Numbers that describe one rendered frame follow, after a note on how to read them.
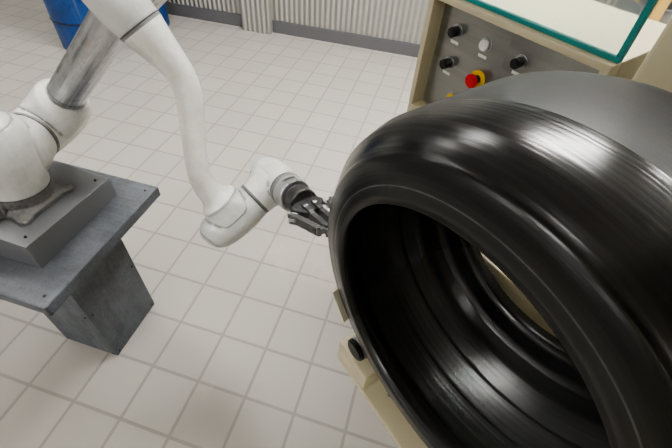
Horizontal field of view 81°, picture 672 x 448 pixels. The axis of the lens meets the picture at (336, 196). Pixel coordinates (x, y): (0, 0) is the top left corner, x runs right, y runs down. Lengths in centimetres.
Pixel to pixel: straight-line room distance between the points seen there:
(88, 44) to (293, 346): 130
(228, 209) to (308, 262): 104
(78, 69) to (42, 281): 59
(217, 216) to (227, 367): 89
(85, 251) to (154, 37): 71
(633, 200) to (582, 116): 10
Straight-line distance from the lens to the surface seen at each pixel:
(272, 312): 186
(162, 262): 213
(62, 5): 412
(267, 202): 104
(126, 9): 94
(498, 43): 124
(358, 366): 82
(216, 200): 102
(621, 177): 35
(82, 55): 126
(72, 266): 137
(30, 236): 137
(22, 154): 133
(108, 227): 143
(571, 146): 36
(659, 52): 66
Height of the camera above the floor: 162
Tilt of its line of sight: 44 degrees down
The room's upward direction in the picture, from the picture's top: 4 degrees clockwise
